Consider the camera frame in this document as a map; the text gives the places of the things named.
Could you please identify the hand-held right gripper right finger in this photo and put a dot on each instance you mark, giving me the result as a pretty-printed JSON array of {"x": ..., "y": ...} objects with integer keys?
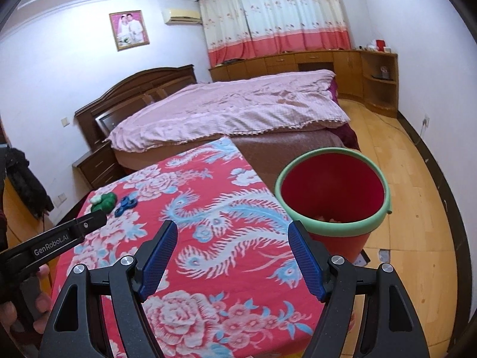
[{"x": 307, "y": 261}]

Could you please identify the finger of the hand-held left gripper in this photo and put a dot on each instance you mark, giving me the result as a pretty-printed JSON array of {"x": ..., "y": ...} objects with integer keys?
[{"x": 93, "y": 220}]

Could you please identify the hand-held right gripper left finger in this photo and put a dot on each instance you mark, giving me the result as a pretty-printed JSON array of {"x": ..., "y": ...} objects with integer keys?
[{"x": 158, "y": 257}]

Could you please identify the red bucket with green rim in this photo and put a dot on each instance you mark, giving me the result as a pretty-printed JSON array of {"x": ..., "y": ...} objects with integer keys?
[{"x": 328, "y": 186}]

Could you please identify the person's left hand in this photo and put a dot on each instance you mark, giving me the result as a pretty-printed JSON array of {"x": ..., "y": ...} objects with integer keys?
[{"x": 43, "y": 305}]

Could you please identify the green and white soft toy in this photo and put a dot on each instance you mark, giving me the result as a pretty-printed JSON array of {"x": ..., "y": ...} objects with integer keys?
[{"x": 106, "y": 203}]

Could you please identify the blue fidget spinner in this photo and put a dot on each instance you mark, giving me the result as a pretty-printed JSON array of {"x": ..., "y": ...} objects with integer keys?
[{"x": 125, "y": 206}]

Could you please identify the wooden wardrobe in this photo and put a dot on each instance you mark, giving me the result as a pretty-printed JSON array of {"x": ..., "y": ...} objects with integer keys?
[{"x": 22, "y": 223}]

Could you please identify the dark wooden nightstand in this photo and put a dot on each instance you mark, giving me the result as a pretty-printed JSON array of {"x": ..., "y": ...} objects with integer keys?
[{"x": 98, "y": 167}]

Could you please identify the white flat board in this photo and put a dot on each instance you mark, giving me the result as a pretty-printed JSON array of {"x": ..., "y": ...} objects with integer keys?
[{"x": 362, "y": 259}]

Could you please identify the red floral printed tablecloth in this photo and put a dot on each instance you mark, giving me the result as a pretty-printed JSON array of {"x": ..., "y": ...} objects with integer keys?
[{"x": 223, "y": 231}]

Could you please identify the black jacket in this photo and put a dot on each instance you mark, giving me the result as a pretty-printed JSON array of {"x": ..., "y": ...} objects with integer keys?
[{"x": 28, "y": 179}]

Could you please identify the bed with pink quilt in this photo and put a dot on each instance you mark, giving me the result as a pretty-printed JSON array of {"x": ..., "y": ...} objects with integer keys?
[{"x": 268, "y": 149}]

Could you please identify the dark wooden headboard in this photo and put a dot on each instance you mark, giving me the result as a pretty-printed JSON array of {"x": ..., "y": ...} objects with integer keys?
[{"x": 123, "y": 89}]

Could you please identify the pink checked quilt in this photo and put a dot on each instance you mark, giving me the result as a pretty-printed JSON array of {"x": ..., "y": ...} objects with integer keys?
[{"x": 231, "y": 108}]

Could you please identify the wooden corner shelf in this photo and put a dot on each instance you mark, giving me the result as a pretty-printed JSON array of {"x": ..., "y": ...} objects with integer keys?
[{"x": 378, "y": 89}]

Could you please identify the long wooden cabinet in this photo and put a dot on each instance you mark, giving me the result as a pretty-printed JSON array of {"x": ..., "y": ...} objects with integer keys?
[{"x": 283, "y": 63}]

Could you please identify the small glass ornament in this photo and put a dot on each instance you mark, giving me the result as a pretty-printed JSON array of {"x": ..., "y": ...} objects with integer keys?
[{"x": 384, "y": 72}]

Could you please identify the dark cloth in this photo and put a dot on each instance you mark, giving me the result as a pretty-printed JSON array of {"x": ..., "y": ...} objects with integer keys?
[{"x": 233, "y": 60}]

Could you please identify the red box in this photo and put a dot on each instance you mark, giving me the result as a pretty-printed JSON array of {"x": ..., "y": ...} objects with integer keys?
[{"x": 380, "y": 44}]

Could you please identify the cream and red floral curtain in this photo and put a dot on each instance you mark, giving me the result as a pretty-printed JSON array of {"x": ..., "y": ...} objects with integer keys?
[
  {"x": 294, "y": 11},
  {"x": 223, "y": 22}
]

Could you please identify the low white wall socket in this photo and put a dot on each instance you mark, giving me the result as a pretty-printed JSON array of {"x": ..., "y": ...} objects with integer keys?
[{"x": 60, "y": 198}]

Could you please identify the white wall switch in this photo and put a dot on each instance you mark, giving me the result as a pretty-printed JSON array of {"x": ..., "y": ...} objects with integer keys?
[{"x": 65, "y": 122}]

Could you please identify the white wall socket with plug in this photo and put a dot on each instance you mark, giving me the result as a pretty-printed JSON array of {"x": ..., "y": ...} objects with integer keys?
[{"x": 426, "y": 121}]

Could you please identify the framed wall photo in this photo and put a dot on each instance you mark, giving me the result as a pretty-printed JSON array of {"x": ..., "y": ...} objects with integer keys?
[{"x": 129, "y": 30}]

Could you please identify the wall air conditioner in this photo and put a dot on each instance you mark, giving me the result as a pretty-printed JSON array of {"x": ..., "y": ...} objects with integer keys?
[{"x": 181, "y": 16}]

